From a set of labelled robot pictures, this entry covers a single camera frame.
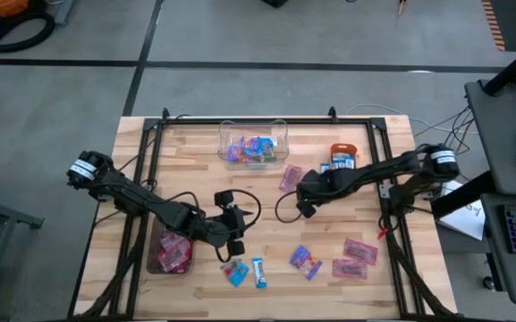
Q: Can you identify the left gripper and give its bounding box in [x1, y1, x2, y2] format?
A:
[203, 190, 254, 257]

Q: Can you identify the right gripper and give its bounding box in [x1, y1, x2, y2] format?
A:
[296, 169, 337, 219]

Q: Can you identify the blue Haribo candy bag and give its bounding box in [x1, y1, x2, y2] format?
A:
[220, 258, 250, 288]
[257, 137, 278, 156]

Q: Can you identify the red candy packet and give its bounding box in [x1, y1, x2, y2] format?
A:
[161, 230, 187, 250]
[157, 252, 183, 273]
[278, 164, 303, 194]
[332, 258, 369, 281]
[343, 237, 379, 266]
[167, 241, 193, 265]

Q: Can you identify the teal candy bag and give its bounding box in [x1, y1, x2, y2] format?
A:
[244, 151, 279, 165]

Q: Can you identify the purple blue candy bag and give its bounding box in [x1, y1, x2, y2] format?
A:
[239, 136, 261, 157]

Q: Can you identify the purple clear candy bag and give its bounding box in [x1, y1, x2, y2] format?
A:
[289, 244, 324, 281]

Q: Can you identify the orange plastic bin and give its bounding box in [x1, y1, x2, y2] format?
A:
[328, 142, 359, 174]

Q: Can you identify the grey plastic bin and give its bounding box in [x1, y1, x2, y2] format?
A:
[145, 214, 195, 275]

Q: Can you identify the clear plastic bin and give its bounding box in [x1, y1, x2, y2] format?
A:
[217, 119, 290, 171]

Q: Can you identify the white paper sheet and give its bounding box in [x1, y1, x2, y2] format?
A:
[437, 180, 487, 242]

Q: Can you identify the dark grey desk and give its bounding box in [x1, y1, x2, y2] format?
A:
[479, 192, 516, 306]
[464, 79, 516, 197]

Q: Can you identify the grey metal stand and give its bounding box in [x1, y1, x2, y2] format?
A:
[0, 178, 46, 309]

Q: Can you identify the orange shop vacuum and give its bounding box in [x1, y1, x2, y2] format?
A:
[0, 0, 57, 54]

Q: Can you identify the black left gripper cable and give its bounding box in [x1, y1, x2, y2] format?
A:
[212, 189, 262, 264]

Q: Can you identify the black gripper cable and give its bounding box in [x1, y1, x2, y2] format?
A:
[212, 189, 262, 264]
[275, 191, 306, 224]

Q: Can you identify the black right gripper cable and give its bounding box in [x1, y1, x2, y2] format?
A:
[275, 191, 306, 224]

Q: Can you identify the black aluminium table frame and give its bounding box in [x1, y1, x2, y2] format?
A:
[72, 106, 453, 322]

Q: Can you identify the black metal post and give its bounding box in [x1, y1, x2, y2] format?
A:
[482, 38, 516, 97]

